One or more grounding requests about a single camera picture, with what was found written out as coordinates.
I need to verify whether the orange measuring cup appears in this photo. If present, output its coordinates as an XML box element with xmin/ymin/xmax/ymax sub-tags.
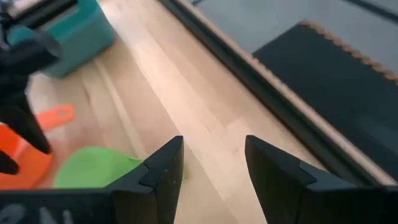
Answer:
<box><xmin>0</xmin><ymin>105</ymin><xmax>76</xmax><ymax>190</ymax></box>

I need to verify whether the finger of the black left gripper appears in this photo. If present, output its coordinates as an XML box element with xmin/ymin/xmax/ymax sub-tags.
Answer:
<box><xmin>0</xmin><ymin>151</ymin><xmax>20</xmax><ymax>175</ymax></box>
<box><xmin>0</xmin><ymin>93</ymin><xmax>52</xmax><ymax>155</ymax></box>

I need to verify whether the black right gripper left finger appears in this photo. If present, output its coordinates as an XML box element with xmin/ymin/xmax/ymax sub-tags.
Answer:
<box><xmin>104</xmin><ymin>135</ymin><xmax>185</xmax><ymax>224</ymax></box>

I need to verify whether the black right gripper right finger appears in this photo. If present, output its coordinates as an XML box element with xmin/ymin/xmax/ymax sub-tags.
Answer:
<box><xmin>244</xmin><ymin>134</ymin><xmax>358</xmax><ymax>224</ymax></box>

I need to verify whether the green measuring cup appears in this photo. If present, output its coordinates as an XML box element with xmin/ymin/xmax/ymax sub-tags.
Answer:
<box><xmin>53</xmin><ymin>146</ymin><xmax>189</xmax><ymax>190</ymax></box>

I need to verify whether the teal plastic basket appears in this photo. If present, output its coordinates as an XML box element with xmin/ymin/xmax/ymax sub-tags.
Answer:
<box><xmin>6</xmin><ymin>0</ymin><xmax>116</xmax><ymax>78</ymax></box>

